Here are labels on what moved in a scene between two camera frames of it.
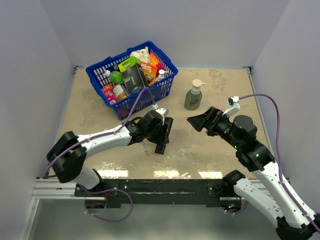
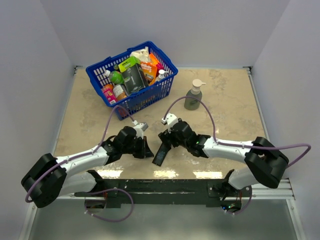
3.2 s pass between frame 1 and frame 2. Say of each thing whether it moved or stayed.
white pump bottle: stayed
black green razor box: stayed
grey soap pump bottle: stayed
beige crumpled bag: stayed
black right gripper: moved
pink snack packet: stayed
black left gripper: moved
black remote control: moved
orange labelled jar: stayed
